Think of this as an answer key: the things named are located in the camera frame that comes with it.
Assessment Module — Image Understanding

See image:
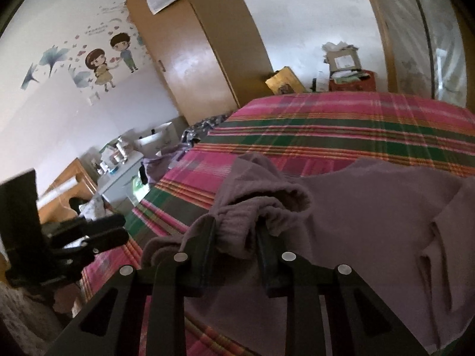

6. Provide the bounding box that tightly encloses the yellow gift bag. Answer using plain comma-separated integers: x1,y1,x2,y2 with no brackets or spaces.
266,66,307,95

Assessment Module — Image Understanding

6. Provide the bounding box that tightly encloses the pink green plaid bed cover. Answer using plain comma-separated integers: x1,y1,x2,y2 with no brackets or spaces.
81,92,474,355

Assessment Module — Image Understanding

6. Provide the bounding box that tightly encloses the cartoon couple wall sticker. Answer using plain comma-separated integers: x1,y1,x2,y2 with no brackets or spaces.
20,2,151,99

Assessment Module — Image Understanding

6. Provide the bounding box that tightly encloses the white bedside cabinet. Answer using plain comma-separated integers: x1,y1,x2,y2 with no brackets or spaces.
97,150,143,214

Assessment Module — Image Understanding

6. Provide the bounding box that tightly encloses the wooden headboard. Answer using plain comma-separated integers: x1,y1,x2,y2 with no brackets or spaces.
38,158,96,223

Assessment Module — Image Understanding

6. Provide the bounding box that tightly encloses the sliding glass door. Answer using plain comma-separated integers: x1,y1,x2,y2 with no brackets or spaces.
370,0,468,108

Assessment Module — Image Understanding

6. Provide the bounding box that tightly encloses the cardboard box with label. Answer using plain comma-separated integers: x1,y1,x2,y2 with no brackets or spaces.
326,47,362,73

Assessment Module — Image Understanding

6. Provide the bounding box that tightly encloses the purple fleece garment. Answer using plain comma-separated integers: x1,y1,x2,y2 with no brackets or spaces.
140,152,475,353

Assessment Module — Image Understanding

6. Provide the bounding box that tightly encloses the red basket with boxes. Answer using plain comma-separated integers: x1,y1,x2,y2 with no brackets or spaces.
328,70,377,92

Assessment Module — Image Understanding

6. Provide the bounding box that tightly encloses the brown wooden wardrobe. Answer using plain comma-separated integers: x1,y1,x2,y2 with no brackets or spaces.
126,0,273,125

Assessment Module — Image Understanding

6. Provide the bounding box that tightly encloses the grey floral garment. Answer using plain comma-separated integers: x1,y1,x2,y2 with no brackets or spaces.
181,114,229,145

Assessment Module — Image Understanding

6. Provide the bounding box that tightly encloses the purple garment on bedside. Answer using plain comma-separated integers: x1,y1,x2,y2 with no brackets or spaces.
142,143,192,185

